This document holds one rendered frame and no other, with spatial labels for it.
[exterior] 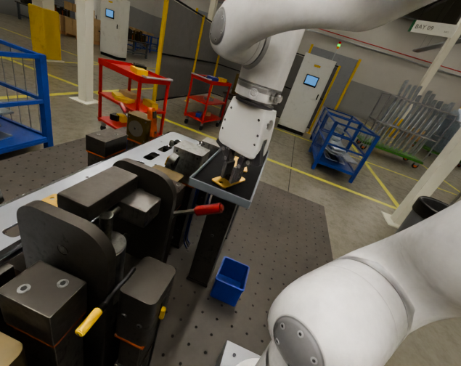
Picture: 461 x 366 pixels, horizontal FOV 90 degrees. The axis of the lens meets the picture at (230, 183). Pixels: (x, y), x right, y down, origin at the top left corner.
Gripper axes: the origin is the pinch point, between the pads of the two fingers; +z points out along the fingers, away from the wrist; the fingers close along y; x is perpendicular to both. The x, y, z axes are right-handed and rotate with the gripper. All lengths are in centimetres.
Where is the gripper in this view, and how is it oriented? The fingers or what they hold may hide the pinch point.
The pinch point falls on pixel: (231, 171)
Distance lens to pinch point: 51.2
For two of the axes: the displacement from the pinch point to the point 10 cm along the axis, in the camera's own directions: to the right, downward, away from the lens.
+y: -7.4, -5.0, 4.6
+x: -6.1, 2.2, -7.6
